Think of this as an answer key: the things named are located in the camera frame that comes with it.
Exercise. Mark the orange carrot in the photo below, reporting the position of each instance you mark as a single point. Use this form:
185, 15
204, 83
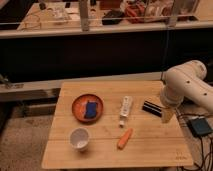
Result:
124, 139

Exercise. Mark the black bag on bench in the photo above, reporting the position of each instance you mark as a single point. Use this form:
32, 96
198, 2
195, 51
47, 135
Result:
112, 17

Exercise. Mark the black power box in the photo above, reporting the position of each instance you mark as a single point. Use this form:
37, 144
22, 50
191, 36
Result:
199, 127

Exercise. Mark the orange plate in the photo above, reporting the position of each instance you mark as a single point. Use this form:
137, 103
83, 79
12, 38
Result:
79, 107

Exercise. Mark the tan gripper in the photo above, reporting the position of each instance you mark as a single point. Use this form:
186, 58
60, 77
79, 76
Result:
167, 114

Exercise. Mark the black striped box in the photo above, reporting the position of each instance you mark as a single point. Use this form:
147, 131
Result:
152, 108

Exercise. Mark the red tool on bench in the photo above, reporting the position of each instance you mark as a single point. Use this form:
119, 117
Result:
135, 13

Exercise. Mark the metal post left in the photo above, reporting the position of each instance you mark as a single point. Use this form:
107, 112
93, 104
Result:
83, 10

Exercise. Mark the blue sponge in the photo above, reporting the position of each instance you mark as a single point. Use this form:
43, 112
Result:
90, 110

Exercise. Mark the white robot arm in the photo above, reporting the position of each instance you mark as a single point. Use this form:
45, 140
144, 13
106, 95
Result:
187, 81

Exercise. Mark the metal post right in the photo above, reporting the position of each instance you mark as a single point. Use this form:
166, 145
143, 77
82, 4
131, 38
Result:
174, 13

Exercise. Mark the metal post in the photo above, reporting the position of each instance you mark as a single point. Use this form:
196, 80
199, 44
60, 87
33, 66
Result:
174, 13
83, 10

